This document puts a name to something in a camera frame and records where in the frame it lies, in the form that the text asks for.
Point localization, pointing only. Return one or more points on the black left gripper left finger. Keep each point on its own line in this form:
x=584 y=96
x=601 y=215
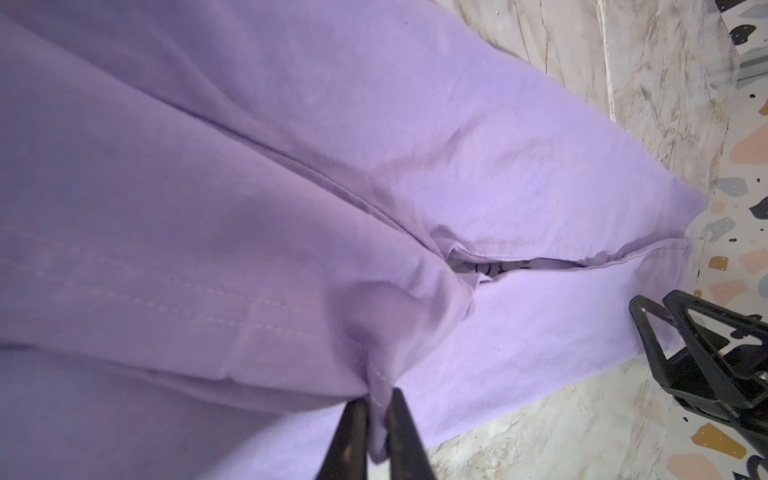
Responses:
x=346 y=457

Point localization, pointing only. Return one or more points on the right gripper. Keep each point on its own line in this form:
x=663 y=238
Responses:
x=711 y=375

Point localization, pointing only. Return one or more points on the purple SHINE t-shirt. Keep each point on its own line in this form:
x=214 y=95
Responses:
x=221 y=221

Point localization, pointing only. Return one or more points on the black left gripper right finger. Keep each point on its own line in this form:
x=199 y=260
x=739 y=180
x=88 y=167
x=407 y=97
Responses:
x=407 y=455

